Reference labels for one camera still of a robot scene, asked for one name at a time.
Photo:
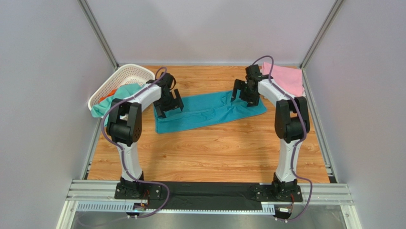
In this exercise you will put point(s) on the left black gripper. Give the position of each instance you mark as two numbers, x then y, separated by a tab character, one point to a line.
177	103

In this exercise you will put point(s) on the white plastic laundry basket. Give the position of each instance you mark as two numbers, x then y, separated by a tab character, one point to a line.
126	74

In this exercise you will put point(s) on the teal t shirt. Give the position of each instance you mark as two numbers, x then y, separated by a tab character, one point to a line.
205	110

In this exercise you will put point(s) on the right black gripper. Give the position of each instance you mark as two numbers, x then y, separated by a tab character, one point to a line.
246	90

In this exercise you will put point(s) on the orange garment in basket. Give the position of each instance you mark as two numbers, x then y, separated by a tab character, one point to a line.
111	93

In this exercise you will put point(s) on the light mint t shirt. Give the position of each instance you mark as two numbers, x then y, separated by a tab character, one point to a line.
99	109

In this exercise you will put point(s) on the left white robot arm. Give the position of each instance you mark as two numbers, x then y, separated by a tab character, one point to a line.
124	126

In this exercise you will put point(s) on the folded pink t shirt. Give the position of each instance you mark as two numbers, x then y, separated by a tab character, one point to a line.
289	79

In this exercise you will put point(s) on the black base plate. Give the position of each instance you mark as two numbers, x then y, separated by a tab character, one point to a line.
207	195

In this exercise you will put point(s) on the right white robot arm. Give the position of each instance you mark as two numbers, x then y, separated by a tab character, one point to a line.
291	120

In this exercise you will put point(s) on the aluminium frame rail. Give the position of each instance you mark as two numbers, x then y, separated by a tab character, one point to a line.
98	195

